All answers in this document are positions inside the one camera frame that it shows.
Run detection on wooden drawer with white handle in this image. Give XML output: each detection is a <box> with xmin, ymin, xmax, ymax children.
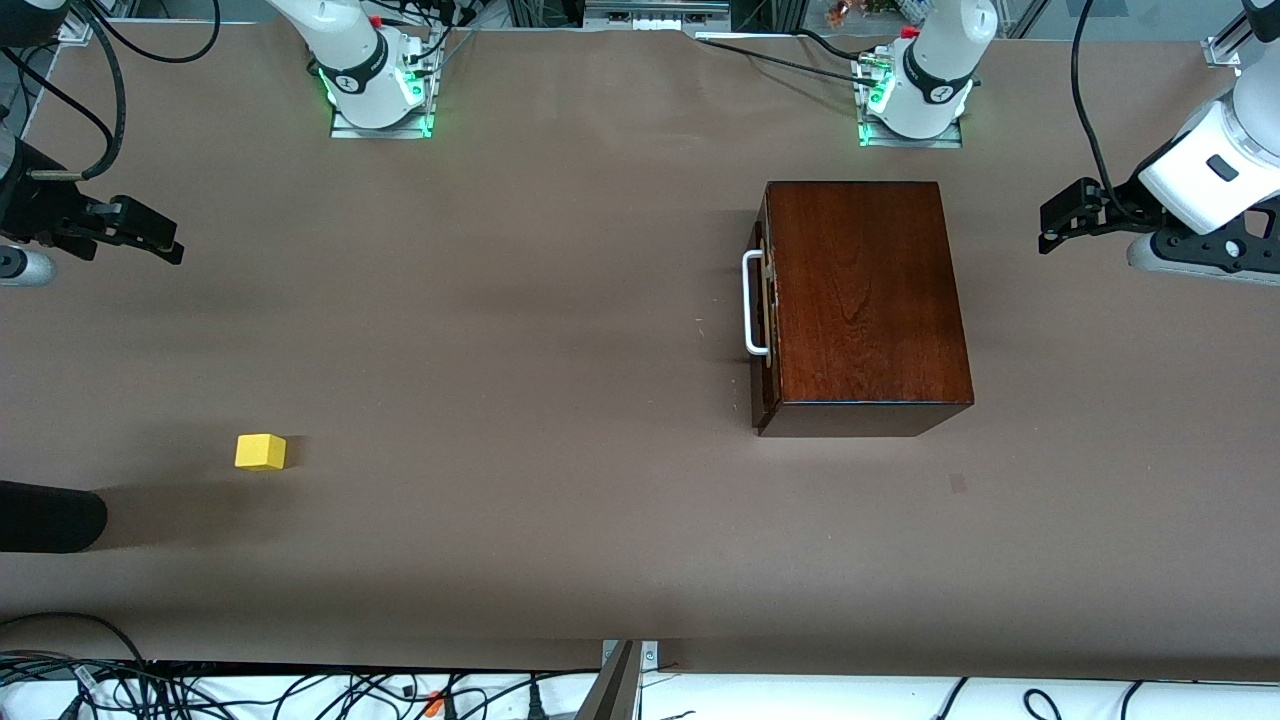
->
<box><xmin>743</xmin><ymin>218</ymin><xmax>783</xmax><ymax>403</ymax></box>

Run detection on aluminium bracket post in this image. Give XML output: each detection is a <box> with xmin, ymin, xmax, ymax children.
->
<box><xmin>575</xmin><ymin>640</ymin><xmax>661</xmax><ymax>720</ymax></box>

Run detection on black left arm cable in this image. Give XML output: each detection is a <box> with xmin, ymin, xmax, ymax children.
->
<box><xmin>1071</xmin><ymin>0</ymin><xmax>1143</xmax><ymax>227</ymax></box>

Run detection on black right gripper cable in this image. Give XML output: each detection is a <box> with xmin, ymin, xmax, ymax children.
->
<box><xmin>60</xmin><ymin>0</ymin><xmax>129</xmax><ymax>182</ymax></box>

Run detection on black rounded object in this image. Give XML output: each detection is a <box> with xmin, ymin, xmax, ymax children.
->
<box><xmin>0</xmin><ymin>480</ymin><xmax>109</xmax><ymax>554</ymax></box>

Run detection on grey power strip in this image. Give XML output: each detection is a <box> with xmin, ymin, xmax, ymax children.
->
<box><xmin>583</xmin><ymin>0</ymin><xmax>733</xmax><ymax>31</ymax></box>

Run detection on aluminium frame profile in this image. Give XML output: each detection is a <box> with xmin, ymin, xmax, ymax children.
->
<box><xmin>55</xmin><ymin>0</ymin><xmax>103</xmax><ymax>47</ymax></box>
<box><xmin>1203</xmin><ymin>20</ymin><xmax>1251</xmax><ymax>69</ymax></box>

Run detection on dark brown wooden cabinet box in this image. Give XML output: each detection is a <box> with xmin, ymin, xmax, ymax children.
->
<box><xmin>752</xmin><ymin>181</ymin><xmax>976</xmax><ymax>438</ymax></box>

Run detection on yellow cube block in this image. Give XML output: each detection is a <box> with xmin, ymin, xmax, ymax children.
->
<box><xmin>235</xmin><ymin>433</ymin><xmax>288</xmax><ymax>472</ymax></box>

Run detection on black hanging cable loop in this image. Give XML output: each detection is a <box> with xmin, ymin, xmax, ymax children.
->
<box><xmin>85</xmin><ymin>0</ymin><xmax>222</xmax><ymax>65</ymax></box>

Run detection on black floor cable arc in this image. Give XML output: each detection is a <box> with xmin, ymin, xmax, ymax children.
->
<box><xmin>0</xmin><ymin>611</ymin><xmax>151</xmax><ymax>667</ymax></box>

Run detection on black cable on table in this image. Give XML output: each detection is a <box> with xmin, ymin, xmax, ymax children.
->
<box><xmin>695</xmin><ymin>28</ymin><xmax>896</xmax><ymax>89</ymax></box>

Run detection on aluminium arm base plate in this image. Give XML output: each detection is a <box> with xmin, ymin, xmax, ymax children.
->
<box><xmin>856</xmin><ymin>55</ymin><xmax>965</xmax><ymax>149</ymax></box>
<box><xmin>330</xmin><ymin>30</ymin><xmax>441</xmax><ymax>140</ymax></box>

